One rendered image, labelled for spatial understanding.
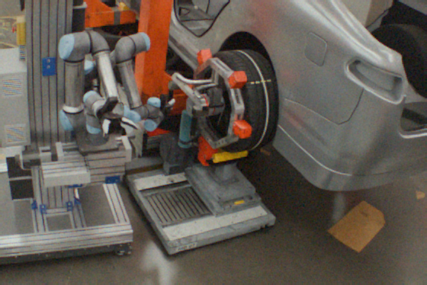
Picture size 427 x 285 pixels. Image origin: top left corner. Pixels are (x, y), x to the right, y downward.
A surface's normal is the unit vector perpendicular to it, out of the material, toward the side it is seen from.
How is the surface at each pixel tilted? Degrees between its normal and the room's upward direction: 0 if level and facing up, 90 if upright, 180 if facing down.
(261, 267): 0
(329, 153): 92
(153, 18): 90
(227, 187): 0
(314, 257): 0
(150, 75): 90
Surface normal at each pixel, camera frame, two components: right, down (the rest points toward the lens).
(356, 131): -0.40, 0.44
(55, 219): 0.14, -0.83
